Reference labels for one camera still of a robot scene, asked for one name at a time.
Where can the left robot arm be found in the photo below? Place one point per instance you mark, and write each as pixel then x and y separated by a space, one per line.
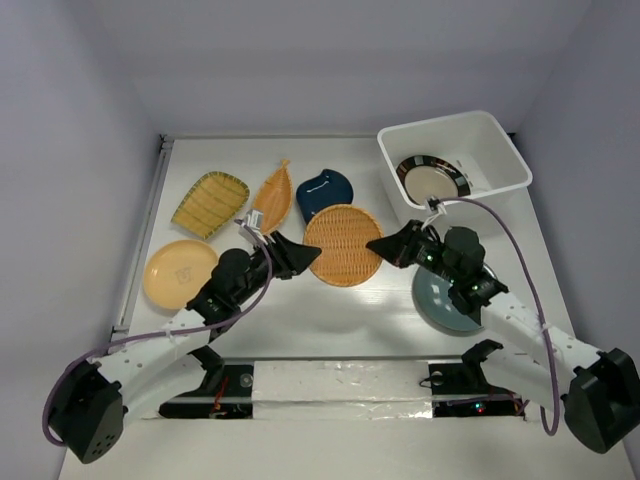
pixel 100 393

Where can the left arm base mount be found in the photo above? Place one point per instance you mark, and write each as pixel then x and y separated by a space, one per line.
pixel 225 392

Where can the striped rim round plate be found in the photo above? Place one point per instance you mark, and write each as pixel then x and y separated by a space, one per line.
pixel 424 176

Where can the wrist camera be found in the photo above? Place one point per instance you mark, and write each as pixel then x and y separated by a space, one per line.
pixel 434 210
pixel 251 222

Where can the orange leaf-shaped plate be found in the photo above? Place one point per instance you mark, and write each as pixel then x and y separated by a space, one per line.
pixel 274 198

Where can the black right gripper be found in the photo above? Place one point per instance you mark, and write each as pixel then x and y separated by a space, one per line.
pixel 399 246

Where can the aluminium side rail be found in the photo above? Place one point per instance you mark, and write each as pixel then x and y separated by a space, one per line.
pixel 133 279

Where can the white plastic bin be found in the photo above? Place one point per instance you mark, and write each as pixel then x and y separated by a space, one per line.
pixel 474 142

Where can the white front panel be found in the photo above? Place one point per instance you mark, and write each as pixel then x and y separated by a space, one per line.
pixel 449 448

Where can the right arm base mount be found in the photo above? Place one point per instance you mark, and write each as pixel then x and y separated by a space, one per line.
pixel 460 389

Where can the orange woven round plate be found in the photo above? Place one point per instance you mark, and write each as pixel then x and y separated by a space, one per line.
pixel 342 232

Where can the dark blue leaf dish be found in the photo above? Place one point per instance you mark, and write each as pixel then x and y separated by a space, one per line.
pixel 328 188

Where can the yellow round plate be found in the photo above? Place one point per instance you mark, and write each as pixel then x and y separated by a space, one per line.
pixel 176 272

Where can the teal round ceramic plate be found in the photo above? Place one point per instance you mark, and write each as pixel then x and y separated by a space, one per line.
pixel 431 300

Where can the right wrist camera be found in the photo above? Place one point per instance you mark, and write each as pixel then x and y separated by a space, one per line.
pixel 434 210

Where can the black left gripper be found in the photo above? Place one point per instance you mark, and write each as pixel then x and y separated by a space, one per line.
pixel 290 260

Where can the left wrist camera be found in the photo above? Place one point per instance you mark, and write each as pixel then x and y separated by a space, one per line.
pixel 251 222

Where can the yellow green bamboo-pattern plate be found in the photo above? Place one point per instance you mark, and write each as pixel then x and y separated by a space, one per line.
pixel 213 200

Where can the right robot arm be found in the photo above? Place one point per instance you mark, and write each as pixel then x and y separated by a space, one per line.
pixel 596 391

